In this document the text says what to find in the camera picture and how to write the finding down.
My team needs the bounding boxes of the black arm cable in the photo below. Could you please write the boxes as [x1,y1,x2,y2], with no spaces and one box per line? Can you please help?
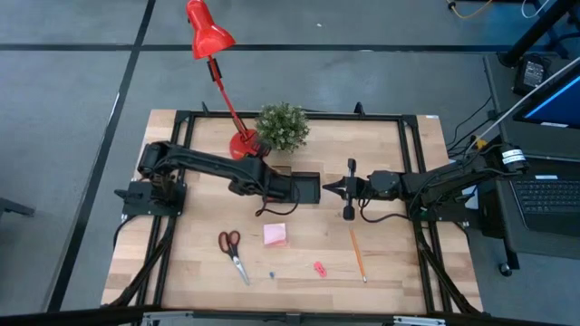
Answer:
[255,184,301,217]
[360,197,411,225]

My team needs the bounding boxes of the black laptop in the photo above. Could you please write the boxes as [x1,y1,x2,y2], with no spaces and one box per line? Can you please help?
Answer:
[511,174,580,239]

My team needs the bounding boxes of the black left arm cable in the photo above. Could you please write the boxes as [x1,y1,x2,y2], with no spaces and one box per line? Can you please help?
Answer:
[255,184,301,217]

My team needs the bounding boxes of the black power adapter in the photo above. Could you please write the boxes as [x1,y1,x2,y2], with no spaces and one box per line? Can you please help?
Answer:
[513,53,552,96]

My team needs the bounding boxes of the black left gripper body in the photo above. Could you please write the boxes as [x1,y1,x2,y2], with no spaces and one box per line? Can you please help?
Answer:
[265,173,300,203]

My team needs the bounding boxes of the black mesh desk organizer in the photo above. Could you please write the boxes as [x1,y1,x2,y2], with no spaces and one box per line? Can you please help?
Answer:
[270,166,322,205]

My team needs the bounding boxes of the red and black scissors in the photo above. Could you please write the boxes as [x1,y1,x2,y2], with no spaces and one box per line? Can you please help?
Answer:
[217,230,251,286]

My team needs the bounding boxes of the green potted plant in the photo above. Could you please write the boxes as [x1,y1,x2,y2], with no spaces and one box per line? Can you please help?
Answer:
[255,101,312,153]

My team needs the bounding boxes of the black aluminium table frame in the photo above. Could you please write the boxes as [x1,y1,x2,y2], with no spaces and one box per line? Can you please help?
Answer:
[0,101,580,326]

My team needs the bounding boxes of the black side desk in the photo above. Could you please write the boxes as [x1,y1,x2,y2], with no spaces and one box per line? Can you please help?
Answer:
[482,52,580,277]

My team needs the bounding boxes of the yellow cable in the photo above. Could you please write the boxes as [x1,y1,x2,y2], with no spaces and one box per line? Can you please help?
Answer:
[446,0,494,21]

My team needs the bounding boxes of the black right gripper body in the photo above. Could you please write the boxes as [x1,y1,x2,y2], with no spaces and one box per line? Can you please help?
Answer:
[342,158,372,223]

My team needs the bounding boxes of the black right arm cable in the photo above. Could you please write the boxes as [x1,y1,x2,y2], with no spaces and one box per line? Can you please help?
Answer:
[360,197,411,225]

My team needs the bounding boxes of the computer monitor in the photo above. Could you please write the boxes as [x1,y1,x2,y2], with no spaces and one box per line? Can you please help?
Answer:
[513,58,580,130]

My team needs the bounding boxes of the white rod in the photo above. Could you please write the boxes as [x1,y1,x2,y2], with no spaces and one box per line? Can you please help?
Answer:
[466,56,580,153]

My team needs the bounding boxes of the pink sticky note pad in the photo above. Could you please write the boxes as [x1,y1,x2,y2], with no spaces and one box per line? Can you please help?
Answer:
[263,222,289,248]

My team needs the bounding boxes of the grey chair leg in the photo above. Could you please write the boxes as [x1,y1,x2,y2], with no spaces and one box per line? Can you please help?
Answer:
[0,197,36,219]

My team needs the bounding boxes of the red desk lamp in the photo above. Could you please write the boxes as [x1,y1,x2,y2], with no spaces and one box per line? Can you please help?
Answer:
[185,0,269,160]

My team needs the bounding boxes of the orange pencil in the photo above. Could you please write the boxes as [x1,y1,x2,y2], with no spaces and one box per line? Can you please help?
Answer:
[349,228,368,283]

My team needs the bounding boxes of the black stand pole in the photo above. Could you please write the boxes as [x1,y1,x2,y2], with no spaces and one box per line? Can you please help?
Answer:
[497,0,580,68]

